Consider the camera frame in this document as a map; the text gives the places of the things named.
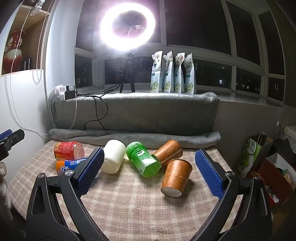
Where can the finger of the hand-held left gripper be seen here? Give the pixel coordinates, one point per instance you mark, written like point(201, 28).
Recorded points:
point(15, 137)

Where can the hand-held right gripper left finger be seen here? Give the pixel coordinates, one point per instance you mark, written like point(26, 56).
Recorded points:
point(90, 168)

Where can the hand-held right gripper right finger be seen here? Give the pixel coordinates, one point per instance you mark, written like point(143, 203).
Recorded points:
point(208, 172)

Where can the white plastic cup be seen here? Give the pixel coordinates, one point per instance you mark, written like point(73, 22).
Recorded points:
point(113, 157)

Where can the orange and blue cup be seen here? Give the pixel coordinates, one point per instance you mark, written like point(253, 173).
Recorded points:
point(64, 166)

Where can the red printed cup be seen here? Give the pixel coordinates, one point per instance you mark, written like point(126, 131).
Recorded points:
point(68, 150)

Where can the brown patterned paper cup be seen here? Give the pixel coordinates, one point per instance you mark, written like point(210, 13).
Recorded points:
point(176, 176)
point(168, 150)

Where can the green printed cup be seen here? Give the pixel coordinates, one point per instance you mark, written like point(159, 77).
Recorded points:
point(141, 160)

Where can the green paper bag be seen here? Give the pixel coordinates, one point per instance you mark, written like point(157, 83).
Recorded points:
point(251, 153)

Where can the beige plaid cloth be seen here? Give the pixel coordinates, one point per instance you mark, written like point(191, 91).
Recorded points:
point(129, 208)

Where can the rolled grey blanket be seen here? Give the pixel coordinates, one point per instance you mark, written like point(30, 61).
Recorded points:
point(138, 138)

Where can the pale fuzzy cloth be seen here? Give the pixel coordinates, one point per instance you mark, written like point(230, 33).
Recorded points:
point(4, 197)

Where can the white power strip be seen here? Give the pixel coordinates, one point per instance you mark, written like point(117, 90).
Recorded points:
point(60, 95)

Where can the red cardboard box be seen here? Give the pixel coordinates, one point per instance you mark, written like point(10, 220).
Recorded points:
point(270, 178)

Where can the black charger plug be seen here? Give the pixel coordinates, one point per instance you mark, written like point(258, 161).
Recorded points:
point(70, 94)

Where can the dark bottle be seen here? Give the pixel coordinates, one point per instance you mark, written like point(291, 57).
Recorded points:
point(26, 62)

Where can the grey fleece blanket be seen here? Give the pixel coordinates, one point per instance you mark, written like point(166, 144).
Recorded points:
point(150, 113)

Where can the red and white vase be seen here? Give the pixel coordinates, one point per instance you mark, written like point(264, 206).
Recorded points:
point(12, 55)

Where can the white lace cloth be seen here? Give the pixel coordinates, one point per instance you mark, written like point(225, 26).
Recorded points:
point(289, 132)

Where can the white green standing pouch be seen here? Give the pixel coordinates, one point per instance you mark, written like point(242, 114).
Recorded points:
point(156, 76)
point(167, 77)
point(178, 78)
point(190, 78)

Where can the black tripod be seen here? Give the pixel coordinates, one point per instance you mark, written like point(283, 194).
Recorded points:
point(128, 67)

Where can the white clip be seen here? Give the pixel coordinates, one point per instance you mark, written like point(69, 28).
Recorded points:
point(37, 7)

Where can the wooden wall shelf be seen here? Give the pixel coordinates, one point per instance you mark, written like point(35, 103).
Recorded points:
point(34, 30)

